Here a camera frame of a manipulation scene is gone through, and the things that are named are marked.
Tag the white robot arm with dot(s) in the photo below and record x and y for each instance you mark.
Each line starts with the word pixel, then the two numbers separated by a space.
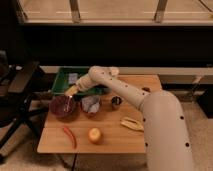
pixel 165 131

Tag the metal cup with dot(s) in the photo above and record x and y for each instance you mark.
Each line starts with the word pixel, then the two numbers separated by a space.
pixel 116 102

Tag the metal fork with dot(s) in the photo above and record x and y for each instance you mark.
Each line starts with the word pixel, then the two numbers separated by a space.
pixel 67 106

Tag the red chili pepper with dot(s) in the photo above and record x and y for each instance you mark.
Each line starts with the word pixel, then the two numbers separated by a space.
pixel 71 135

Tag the black office chair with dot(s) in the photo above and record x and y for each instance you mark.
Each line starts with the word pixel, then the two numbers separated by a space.
pixel 16 95

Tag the purple bowl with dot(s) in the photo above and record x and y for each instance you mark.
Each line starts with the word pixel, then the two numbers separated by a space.
pixel 57 106

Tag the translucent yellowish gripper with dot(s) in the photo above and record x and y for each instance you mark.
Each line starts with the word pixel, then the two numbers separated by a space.
pixel 72 91

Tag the green plastic tray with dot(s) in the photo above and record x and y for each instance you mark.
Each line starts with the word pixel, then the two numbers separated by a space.
pixel 61 84

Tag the cream lidded cylinder container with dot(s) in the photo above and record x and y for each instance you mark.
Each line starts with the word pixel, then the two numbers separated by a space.
pixel 113 71

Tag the brown dried cluster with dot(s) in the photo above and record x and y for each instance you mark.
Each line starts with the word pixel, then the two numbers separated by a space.
pixel 146 89

